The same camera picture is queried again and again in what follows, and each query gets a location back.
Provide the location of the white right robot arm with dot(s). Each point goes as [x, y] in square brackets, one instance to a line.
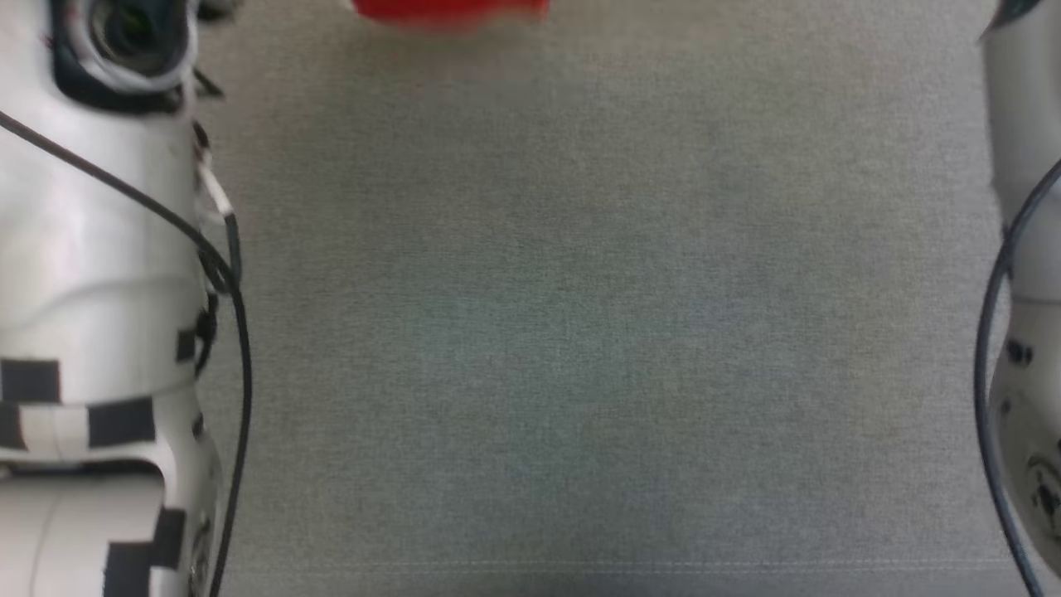
[1032, 249]

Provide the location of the red shirt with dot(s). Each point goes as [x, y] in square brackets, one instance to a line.
[452, 10]

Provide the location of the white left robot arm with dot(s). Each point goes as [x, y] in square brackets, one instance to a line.
[91, 298]

